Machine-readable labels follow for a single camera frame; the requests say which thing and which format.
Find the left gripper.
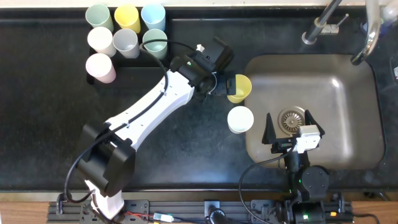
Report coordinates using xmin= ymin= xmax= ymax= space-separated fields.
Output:
xmin=215 ymin=72 xmax=236 ymax=96

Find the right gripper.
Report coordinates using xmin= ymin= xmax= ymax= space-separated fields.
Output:
xmin=261 ymin=109 xmax=326 ymax=155

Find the yellow cup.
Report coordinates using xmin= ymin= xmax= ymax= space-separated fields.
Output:
xmin=114 ymin=3 xmax=141 ymax=34
xmin=226 ymin=73 xmax=253 ymax=104

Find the white cup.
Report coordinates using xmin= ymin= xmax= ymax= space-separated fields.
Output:
xmin=226 ymin=105 xmax=255 ymax=134
xmin=86 ymin=26 xmax=117 ymax=58

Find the steel sink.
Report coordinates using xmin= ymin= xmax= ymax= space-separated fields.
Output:
xmin=244 ymin=54 xmax=386 ymax=170

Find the green cup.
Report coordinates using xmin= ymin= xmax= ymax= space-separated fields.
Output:
xmin=85 ymin=3 xmax=114 ymax=32
xmin=142 ymin=29 xmax=169 ymax=60

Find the black tray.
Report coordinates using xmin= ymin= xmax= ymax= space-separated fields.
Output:
xmin=85 ymin=7 xmax=171 ymax=88

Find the blue cup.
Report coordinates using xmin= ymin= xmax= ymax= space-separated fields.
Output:
xmin=141 ymin=2 xmax=167 ymax=32

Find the steel tap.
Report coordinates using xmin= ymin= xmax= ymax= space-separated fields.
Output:
xmin=301 ymin=0 xmax=382 ymax=66

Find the grey cup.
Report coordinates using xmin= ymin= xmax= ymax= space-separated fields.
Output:
xmin=112 ymin=28 xmax=141 ymax=59

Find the pink cup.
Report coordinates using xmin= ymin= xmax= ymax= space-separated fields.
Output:
xmin=85 ymin=52 xmax=117 ymax=84

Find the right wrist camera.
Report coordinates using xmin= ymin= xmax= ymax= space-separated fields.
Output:
xmin=295 ymin=124 xmax=322 ymax=154

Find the mounting rail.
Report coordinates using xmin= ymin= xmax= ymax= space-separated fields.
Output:
xmin=46 ymin=192 xmax=382 ymax=224

